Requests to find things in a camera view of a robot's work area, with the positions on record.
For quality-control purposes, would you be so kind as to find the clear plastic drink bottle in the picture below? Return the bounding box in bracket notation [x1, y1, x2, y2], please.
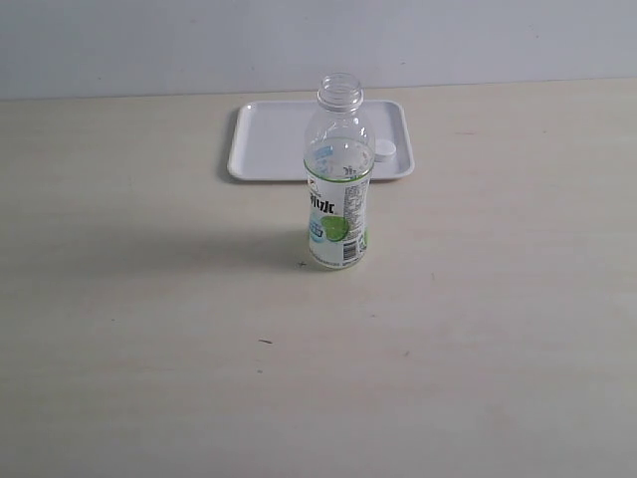
[304, 73, 375, 270]

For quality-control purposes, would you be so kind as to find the white bottle cap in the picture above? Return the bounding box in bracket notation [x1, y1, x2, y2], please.
[374, 138, 397, 162]

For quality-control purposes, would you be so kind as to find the white plastic tray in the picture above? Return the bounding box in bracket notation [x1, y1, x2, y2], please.
[227, 100, 415, 182]

